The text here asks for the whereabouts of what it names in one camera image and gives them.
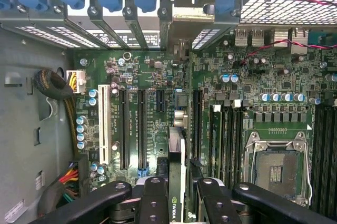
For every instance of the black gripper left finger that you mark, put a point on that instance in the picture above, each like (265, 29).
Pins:
(155, 203)

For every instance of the long black expansion slot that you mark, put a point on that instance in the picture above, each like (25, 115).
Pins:
(198, 124)
(142, 129)
(123, 129)

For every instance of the green motherboard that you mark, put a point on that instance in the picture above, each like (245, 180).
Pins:
(158, 76)

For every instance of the silver rear port block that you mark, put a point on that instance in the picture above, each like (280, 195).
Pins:
(300, 38)
(241, 38)
(258, 38)
(281, 37)

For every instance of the teal rear port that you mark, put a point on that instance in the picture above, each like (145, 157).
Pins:
(323, 40)

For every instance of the CPU socket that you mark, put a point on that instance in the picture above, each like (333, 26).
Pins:
(276, 171)

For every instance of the white power connector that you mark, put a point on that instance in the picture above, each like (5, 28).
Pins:
(77, 81)

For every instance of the white expansion slot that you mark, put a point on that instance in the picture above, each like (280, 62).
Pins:
(104, 124)

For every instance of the dark grey PC case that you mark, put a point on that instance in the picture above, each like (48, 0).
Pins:
(26, 116)

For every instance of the short black expansion slot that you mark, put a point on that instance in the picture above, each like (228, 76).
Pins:
(161, 100)

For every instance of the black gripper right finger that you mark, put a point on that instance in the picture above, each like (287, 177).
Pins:
(216, 205)

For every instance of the black RAM slot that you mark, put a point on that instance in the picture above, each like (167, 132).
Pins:
(226, 142)
(319, 155)
(331, 155)
(233, 142)
(239, 142)

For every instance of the metal slot cover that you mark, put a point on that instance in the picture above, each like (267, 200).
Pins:
(105, 26)
(135, 29)
(164, 29)

